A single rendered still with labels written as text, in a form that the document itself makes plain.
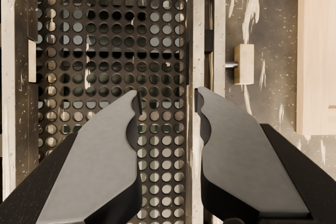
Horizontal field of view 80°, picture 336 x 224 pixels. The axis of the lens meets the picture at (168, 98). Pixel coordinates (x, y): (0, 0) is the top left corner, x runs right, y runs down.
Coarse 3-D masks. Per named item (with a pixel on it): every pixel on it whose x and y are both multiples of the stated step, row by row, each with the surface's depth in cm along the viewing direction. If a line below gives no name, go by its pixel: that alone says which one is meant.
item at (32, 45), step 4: (28, 40) 38; (28, 44) 38; (32, 44) 39; (28, 48) 38; (32, 48) 39; (28, 52) 38; (32, 52) 39; (28, 56) 38; (32, 56) 39; (28, 60) 38; (32, 60) 39; (32, 64) 39; (32, 68) 39; (32, 72) 39; (32, 76) 39; (32, 80) 39
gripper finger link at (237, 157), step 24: (216, 96) 11; (216, 120) 9; (240, 120) 9; (216, 144) 8; (240, 144) 7; (264, 144) 7; (216, 168) 7; (240, 168) 7; (264, 168) 6; (216, 192) 6; (240, 192) 6; (264, 192) 6; (288, 192) 6; (216, 216) 7; (240, 216) 6; (264, 216) 5; (288, 216) 5
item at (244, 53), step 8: (240, 48) 40; (248, 48) 40; (240, 56) 40; (248, 56) 40; (240, 64) 40; (248, 64) 40; (240, 72) 40; (248, 72) 40; (240, 80) 40; (248, 80) 40
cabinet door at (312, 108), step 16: (304, 0) 43; (320, 0) 43; (304, 16) 43; (320, 16) 43; (304, 32) 43; (320, 32) 43; (304, 48) 43; (320, 48) 43; (304, 64) 43; (320, 64) 43; (304, 80) 43; (320, 80) 43; (304, 96) 43; (320, 96) 43; (304, 112) 43; (320, 112) 43; (304, 128) 43; (320, 128) 43
